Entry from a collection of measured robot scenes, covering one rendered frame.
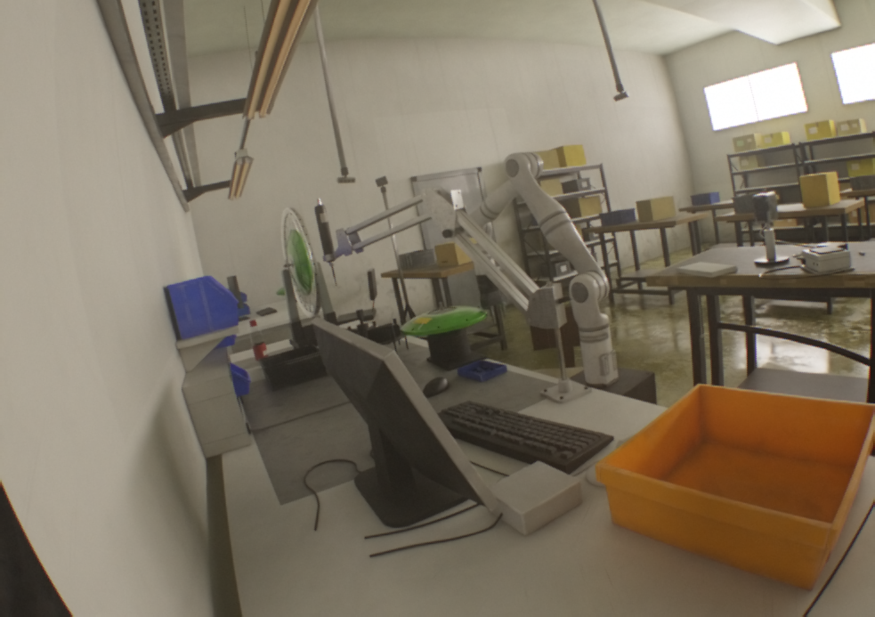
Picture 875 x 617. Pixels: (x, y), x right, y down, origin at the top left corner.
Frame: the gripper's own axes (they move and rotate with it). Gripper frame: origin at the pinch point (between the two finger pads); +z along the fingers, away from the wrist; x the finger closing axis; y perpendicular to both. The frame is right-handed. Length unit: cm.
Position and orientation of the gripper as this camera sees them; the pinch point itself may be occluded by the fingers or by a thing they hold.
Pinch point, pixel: (499, 321)
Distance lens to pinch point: 172.8
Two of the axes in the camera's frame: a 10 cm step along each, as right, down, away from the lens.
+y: -5.5, 0.0, 8.4
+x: -8.1, 2.4, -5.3
